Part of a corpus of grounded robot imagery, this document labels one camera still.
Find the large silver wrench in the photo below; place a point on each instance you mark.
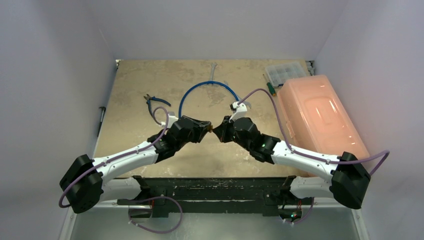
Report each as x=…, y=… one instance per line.
x=248, y=104

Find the green handled screwdriver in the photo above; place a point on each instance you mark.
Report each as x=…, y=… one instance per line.
x=270, y=87

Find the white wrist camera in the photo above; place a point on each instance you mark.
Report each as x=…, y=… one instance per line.
x=172, y=118
x=239, y=110

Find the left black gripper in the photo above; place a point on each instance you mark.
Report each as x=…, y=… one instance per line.
x=199, y=130

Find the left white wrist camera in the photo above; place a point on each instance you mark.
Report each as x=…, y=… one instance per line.
x=172, y=118

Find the small silver wrench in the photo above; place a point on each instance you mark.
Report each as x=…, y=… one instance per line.
x=213, y=66

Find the orange translucent plastic toolbox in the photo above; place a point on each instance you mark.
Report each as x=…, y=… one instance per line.
x=315, y=119

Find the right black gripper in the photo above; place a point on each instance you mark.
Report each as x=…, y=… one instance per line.
x=228, y=129

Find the blue cable lock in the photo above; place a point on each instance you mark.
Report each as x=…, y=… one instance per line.
x=209, y=83

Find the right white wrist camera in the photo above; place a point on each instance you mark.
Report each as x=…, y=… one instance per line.
x=239, y=110

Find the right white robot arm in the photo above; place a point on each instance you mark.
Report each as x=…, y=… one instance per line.
x=340, y=177

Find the blue handled pliers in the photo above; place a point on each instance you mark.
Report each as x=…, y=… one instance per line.
x=149, y=100

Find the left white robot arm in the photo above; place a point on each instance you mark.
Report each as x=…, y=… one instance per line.
x=91, y=181

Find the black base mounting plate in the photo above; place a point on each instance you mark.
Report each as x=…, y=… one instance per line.
x=268, y=196

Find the clear compartment organizer box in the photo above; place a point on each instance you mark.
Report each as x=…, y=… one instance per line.
x=278, y=74

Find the black clamp handle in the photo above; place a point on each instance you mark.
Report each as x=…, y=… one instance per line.
x=102, y=115

